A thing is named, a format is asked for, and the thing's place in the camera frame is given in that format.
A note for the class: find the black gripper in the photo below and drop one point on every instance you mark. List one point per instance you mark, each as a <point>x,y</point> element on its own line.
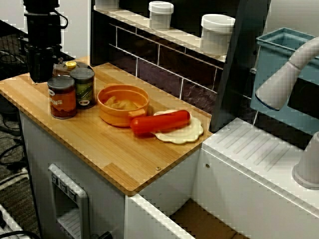
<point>42,30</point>

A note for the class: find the brown transparent lid yellow knob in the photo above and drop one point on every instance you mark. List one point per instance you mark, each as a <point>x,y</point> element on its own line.
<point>59,71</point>

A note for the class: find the orange beans can grey lid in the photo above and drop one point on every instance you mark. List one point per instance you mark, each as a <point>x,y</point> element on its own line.
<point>62,104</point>

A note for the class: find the orange toy pot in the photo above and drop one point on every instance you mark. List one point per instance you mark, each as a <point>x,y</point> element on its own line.
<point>112,117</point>

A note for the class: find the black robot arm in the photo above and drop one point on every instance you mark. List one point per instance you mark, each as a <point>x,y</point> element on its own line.
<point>41,6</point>

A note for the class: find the green peas can grey lid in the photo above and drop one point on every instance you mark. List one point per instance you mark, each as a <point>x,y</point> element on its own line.
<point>83,92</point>

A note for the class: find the white upright board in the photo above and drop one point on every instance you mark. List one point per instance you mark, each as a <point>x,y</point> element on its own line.
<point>77,25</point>

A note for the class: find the beige toy food piece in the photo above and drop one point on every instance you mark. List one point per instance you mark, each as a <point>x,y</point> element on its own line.
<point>119,103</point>

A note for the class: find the white power strip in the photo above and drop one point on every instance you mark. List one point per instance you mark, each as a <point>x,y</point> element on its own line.
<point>12,179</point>

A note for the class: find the small white lidded jar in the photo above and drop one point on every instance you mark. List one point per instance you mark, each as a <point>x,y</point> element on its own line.
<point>160,17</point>

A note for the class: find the red toy sausage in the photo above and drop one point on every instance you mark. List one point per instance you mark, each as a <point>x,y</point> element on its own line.
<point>159,122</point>

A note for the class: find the grey dispenser panel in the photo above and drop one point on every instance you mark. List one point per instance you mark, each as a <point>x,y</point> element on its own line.
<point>82,199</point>

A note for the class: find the cream shelf ledge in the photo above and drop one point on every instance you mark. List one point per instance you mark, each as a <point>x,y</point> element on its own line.
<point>179,37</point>

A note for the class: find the cream flower-shaped plate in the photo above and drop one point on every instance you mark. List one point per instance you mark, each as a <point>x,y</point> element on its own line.
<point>184,135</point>

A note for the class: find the large white lidded jar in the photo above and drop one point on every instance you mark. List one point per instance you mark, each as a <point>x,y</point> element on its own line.
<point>215,37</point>

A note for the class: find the teal plastic bin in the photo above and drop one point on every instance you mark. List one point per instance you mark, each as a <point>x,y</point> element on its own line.
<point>271,59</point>

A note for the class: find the grey toy faucet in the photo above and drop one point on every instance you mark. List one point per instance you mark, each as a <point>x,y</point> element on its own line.
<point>276,87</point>

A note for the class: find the white toy kitchen cabinet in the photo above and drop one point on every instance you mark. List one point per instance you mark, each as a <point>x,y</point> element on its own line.
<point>249,199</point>

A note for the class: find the dark grey upright post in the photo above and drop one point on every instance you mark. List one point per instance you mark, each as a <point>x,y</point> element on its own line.
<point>239,74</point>

